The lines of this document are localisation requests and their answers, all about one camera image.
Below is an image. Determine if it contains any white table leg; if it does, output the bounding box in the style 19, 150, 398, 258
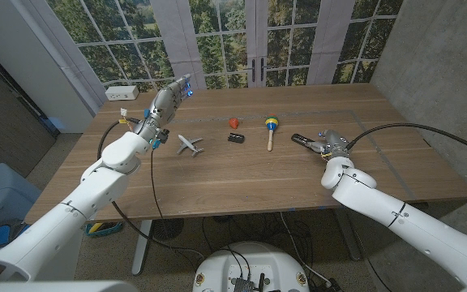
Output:
131, 219, 153, 277

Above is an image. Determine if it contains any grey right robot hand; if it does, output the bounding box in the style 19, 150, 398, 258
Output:
308, 129, 350, 161

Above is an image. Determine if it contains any white toy airplane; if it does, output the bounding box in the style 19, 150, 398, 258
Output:
176, 134, 205, 158

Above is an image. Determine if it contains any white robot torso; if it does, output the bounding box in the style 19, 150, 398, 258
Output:
191, 241, 311, 292

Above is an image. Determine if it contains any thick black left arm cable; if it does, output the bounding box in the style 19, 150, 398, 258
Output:
96, 117, 207, 260

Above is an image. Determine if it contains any printed window backdrop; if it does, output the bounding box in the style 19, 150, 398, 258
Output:
45, 0, 405, 92

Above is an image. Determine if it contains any black round fan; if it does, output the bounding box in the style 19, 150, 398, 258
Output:
152, 218, 185, 243

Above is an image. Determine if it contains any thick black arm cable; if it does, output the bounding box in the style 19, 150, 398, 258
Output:
345, 122, 467, 161
96, 117, 207, 260

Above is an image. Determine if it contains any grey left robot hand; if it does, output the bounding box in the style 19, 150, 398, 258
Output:
133, 73, 194, 144

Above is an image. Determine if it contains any grey table leg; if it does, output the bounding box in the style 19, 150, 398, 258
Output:
334, 208, 362, 261

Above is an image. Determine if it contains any thin black left wrist wire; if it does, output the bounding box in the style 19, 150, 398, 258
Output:
149, 148, 166, 223

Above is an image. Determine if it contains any teal basket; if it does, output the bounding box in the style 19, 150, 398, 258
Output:
85, 221, 124, 238

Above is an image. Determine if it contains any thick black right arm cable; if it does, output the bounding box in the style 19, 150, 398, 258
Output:
345, 122, 467, 161

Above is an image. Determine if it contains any colourful wooden maraca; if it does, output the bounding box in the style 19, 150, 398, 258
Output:
264, 114, 280, 152

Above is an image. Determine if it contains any white power strip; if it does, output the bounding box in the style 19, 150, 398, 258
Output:
105, 84, 140, 101

